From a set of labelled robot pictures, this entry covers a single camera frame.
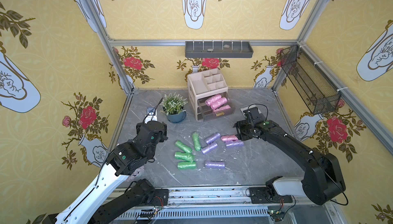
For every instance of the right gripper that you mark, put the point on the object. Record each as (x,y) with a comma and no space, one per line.
(241,130)

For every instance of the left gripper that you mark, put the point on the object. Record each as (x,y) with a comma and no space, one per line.
(161,131)

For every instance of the pink roll top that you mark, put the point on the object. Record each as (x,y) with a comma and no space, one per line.
(229,138)

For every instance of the pink roll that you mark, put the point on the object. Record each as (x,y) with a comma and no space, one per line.
(213,99)
(229,138)

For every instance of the purple roll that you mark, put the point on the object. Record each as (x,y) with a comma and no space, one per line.
(209,148)
(234,144)
(212,138)
(214,164)

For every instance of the pink roll vertical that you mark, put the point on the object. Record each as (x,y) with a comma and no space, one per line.
(223,108)

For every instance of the pink roll diagonal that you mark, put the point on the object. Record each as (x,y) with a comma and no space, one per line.
(219,103)

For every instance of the transparent top drawer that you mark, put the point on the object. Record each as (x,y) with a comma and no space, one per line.
(205,113)

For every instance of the beige drawer organizer cabinet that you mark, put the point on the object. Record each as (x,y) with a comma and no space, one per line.
(205,84)

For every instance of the purple roll bottom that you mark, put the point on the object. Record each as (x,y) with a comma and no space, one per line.
(214,164)

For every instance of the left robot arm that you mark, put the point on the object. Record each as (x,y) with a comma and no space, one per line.
(120,164)

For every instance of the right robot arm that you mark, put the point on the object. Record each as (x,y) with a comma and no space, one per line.
(322,180)

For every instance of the white work glove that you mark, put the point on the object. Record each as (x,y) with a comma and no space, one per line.
(253,110)

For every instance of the green roll upper left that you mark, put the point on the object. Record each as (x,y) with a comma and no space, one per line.
(183,147)

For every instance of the potted green plant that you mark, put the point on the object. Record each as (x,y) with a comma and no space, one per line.
(174,107)

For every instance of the purple artificial flower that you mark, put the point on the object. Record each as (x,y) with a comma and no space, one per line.
(136,174)

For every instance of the purple roll top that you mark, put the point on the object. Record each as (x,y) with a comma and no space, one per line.
(212,138)

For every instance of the green roll bottom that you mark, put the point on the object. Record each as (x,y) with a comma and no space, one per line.
(185,165)

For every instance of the green roll middle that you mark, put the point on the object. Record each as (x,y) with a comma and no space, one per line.
(184,156)

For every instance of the green roll upright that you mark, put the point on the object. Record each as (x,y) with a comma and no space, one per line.
(196,141)

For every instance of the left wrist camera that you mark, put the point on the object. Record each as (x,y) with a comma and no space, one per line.
(151,114)

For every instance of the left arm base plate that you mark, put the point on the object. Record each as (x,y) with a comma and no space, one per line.
(159,198)

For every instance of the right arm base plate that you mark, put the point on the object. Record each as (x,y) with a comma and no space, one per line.
(264,195)

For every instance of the black wire mesh basket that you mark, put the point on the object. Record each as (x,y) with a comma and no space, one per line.
(316,90)

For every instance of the grey wall shelf tray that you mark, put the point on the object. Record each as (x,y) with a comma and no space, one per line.
(218,49)

